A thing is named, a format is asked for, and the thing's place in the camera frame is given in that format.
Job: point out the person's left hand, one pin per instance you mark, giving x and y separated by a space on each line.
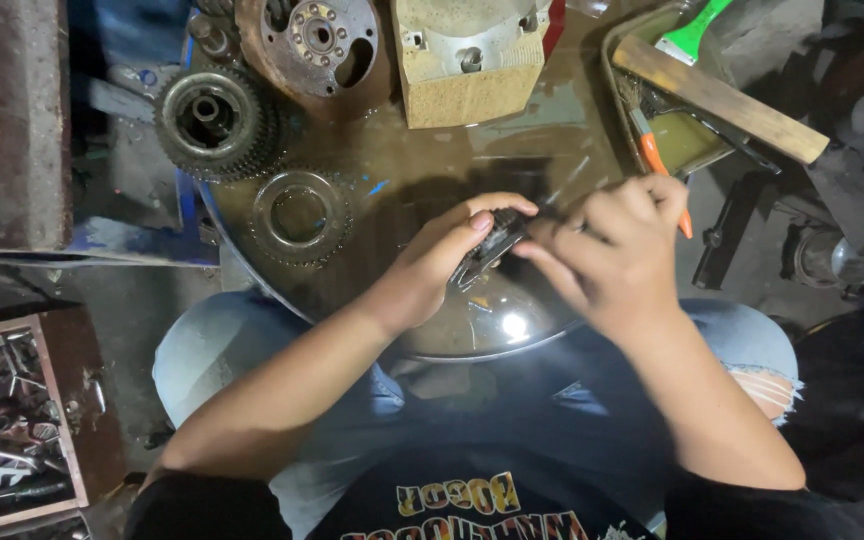
424 270

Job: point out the person's right hand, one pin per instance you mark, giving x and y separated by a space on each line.
619 262

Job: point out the small dark gear part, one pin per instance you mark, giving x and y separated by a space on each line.
493 241

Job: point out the black metal bar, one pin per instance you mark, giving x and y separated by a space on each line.
728 232

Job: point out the metal tray with oil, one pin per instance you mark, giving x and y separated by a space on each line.
683 139

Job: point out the wooden block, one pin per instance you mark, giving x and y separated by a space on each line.
469 101

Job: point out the flat wooden stick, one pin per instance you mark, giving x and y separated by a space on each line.
732 105

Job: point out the light blue jeans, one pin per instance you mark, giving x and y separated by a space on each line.
214 360

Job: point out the black printed t-shirt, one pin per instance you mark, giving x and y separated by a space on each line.
477 495

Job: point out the grey metal engine casing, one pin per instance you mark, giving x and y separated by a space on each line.
469 41

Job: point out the large stepped gear cluster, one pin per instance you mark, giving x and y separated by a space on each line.
214 120

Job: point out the round rusty flange plate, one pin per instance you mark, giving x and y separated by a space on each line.
319 34

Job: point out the heap of machine parts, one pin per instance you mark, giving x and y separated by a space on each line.
859 150

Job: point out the short metal shaft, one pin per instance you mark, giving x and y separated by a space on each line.
211 34

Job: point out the wooden box of tools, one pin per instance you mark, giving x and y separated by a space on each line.
8 427

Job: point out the concrete block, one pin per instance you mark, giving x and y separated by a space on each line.
4 120

